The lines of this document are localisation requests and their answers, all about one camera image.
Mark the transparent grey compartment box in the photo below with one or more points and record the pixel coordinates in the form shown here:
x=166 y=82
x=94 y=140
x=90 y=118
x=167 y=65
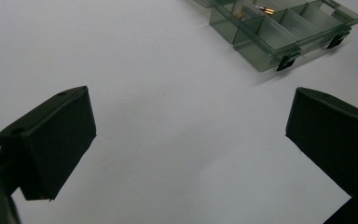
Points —
x=270 y=34

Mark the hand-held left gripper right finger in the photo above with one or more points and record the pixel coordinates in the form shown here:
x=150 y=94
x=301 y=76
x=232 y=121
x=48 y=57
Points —
x=332 y=137

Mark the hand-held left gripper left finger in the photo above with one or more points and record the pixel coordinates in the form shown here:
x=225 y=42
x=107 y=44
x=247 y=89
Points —
x=56 y=146

